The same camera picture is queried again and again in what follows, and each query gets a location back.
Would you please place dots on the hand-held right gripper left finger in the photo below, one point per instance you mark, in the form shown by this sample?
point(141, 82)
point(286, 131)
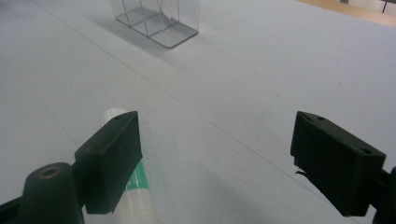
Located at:
point(107, 161)

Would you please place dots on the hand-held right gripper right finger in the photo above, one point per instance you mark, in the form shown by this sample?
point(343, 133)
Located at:
point(336, 165)

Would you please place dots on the white tube with green label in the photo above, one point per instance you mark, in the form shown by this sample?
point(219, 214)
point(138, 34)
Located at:
point(138, 199)

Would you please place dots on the clear plastic divided organizer box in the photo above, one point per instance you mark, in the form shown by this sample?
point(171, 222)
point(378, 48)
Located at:
point(158, 21)

